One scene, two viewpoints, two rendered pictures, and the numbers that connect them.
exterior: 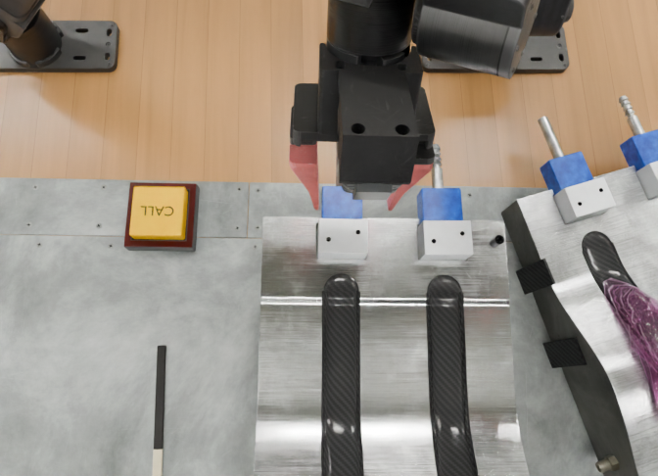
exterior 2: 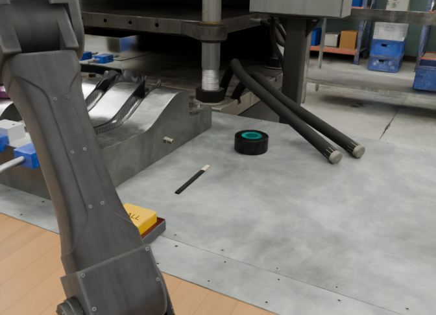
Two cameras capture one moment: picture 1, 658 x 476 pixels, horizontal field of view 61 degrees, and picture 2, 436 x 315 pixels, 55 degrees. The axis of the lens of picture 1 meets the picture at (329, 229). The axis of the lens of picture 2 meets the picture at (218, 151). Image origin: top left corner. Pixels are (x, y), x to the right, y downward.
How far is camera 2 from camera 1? 0.87 m
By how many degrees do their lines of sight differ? 79
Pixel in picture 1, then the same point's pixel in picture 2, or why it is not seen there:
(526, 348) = not seen: hidden behind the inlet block
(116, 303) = (189, 213)
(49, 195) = (200, 273)
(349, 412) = (110, 125)
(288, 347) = (113, 137)
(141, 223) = (145, 213)
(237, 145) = (43, 255)
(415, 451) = (97, 110)
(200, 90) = (26, 299)
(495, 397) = not seen: hidden behind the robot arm
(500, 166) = not seen: outside the picture
